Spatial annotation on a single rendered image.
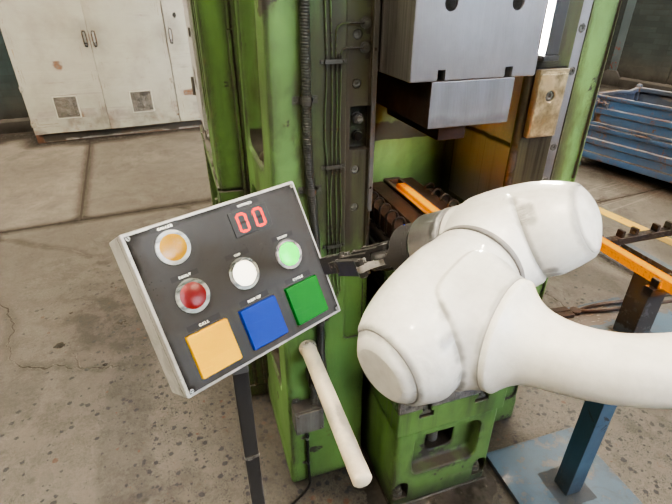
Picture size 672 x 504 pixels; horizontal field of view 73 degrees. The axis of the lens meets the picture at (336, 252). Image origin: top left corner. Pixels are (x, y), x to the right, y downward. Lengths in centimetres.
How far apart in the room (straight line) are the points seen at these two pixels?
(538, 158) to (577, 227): 95
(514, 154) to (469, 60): 41
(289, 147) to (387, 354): 76
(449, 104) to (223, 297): 60
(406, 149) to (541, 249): 113
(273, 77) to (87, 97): 524
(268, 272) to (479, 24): 63
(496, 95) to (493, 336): 78
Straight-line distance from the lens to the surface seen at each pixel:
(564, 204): 48
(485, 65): 106
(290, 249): 87
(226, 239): 82
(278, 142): 106
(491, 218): 47
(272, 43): 102
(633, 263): 127
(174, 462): 197
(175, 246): 78
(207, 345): 79
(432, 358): 37
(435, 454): 173
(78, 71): 615
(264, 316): 83
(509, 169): 138
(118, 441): 210
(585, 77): 145
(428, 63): 99
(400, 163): 158
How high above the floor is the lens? 152
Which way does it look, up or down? 30 degrees down
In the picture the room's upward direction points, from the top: straight up
